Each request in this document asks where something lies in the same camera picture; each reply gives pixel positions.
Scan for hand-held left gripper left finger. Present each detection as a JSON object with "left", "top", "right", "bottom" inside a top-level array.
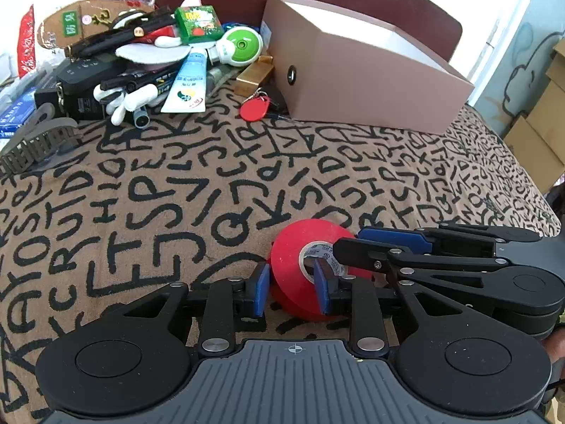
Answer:
[{"left": 103, "top": 263, "right": 271, "bottom": 356}]

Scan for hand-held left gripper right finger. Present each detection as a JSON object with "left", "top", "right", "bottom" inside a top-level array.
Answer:
[{"left": 313, "top": 260, "right": 483, "bottom": 356}]

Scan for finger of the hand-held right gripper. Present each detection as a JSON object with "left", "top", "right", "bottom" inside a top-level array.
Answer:
[
  {"left": 333, "top": 237, "right": 509, "bottom": 315},
  {"left": 358, "top": 223, "right": 543, "bottom": 260}
]

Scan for red tape roll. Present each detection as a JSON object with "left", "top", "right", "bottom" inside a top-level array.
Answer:
[{"left": 269, "top": 218, "right": 377, "bottom": 323}]

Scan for brown cardboard box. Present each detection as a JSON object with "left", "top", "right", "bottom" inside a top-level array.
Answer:
[{"left": 260, "top": 0, "right": 476, "bottom": 136}]

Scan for letter patterned blanket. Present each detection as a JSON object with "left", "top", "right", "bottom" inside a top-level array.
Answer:
[{"left": 0, "top": 90, "right": 562, "bottom": 424}]

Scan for cardboard carton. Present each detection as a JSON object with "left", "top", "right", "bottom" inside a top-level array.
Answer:
[
  {"left": 547, "top": 37, "right": 565, "bottom": 116},
  {"left": 503, "top": 112, "right": 565, "bottom": 196}
]

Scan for black keys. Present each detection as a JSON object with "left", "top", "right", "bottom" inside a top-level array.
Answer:
[{"left": 264, "top": 87, "right": 293, "bottom": 121}]

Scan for red key fob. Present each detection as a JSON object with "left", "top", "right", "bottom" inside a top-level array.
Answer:
[{"left": 239, "top": 97, "right": 271, "bottom": 123}]

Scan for blue white tube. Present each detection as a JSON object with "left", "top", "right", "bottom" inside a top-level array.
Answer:
[{"left": 160, "top": 51, "right": 208, "bottom": 114}]

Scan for white plush toy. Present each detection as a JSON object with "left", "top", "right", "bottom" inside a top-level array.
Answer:
[{"left": 94, "top": 85, "right": 159, "bottom": 126}]

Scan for green white round device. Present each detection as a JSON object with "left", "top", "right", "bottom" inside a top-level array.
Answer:
[{"left": 207, "top": 25, "right": 264, "bottom": 68}]

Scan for white round pad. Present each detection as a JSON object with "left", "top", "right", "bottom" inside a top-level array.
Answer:
[{"left": 115, "top": 44, "right": 191, "bottom": 65}]

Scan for black electronic device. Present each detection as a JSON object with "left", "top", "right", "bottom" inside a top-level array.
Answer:
[{"left": 34, "top": 80, "right": 107, "bottom": 121}]

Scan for red white plush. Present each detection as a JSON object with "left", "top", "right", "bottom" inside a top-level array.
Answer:
[{"left": 154, "top": 26, "right": 184, "bottom": 48}]

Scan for grey hair claw clip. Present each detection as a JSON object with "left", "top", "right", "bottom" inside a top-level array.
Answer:
[{"left": 0, "top": 102, "right": 83, "bottom": 176}]

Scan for green printed box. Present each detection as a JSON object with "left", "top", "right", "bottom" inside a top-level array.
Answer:
[{"left": 174, "top": 5, "right": 225, "bottom": 45}]

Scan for black flat device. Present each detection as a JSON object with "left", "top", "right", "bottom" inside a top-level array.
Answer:
[{"left": 56, "top": 55, "right": 130, "bottom": 84}]

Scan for blue printed box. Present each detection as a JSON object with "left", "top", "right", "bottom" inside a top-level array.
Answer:
[{"left": 0, "top": 93, "right": 38, "bottom": 140}]

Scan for clear plastic case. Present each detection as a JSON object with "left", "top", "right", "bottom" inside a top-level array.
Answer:
[{"left": 0, "top": 70, "right": 46, "bottom": 99}]

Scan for brown insole pack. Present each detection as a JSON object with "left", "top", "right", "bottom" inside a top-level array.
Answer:
[{"left": 37, "top": 0, "right": 158, "bottom": 52}]

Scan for red white packet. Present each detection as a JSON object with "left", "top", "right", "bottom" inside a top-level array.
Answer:
[{"left": 18, "top": 4, "right": 38, "bottom": 78}]

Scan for black strap with buckle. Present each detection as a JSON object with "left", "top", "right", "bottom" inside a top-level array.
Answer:
[{"left": 66, "top": 5, "right": 177, "bottom": 59}]

